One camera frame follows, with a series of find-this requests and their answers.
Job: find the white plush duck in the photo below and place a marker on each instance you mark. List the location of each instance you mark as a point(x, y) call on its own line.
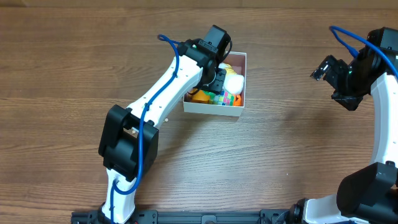
point(233, 83)

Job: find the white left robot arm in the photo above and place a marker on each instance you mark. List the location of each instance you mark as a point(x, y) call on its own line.
point(129, 141)

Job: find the orange dinosaur toy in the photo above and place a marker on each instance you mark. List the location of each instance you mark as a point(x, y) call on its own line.
point(199, 97)

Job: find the multicoloured puzzle cube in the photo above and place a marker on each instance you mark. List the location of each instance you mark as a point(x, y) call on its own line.
point(223, 99)

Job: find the white box with pink interior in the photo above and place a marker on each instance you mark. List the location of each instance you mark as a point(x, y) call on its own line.
point(238, 61)

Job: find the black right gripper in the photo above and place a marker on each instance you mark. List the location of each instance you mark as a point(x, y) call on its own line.
point(337, 79)

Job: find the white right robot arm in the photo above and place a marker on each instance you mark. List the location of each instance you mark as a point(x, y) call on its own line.
point(369, 195)

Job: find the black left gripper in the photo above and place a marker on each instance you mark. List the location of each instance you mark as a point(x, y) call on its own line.
point(219, 78)

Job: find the green round plastic toy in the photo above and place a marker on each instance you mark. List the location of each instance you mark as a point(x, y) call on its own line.
point(211, 95)

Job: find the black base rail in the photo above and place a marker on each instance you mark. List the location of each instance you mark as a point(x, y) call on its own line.
point(264, 216)

